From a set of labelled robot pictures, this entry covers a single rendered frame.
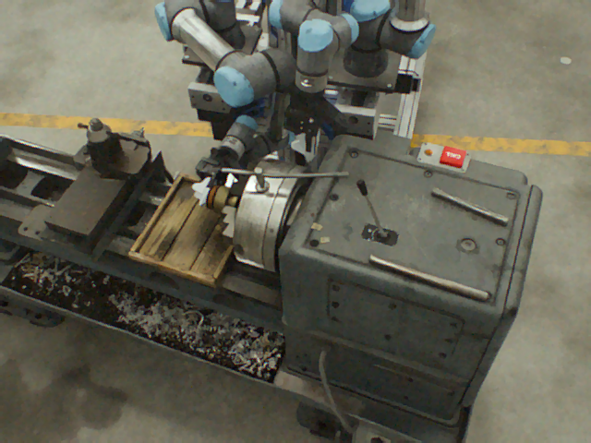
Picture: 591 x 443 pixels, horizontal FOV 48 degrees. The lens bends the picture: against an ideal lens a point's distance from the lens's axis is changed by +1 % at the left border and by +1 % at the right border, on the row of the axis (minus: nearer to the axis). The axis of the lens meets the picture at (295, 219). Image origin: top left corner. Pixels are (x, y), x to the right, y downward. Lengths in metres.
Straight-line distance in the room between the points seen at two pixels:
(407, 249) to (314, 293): 0.29
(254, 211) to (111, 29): 2.91
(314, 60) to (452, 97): 2.42
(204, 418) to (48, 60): 2.52
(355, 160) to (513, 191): 0.42
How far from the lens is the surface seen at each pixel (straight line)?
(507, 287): 1.61
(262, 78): 1.82
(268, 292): 2.00
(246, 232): 1.76
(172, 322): 2.30
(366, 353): 1.91
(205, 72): 2.31
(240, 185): 1.89
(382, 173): 1.76
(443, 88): 3.94
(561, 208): 3.49
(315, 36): 1.50
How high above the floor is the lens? 2.58
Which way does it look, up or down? 53 degrees down
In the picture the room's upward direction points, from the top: 3 degrees counter-clockwise
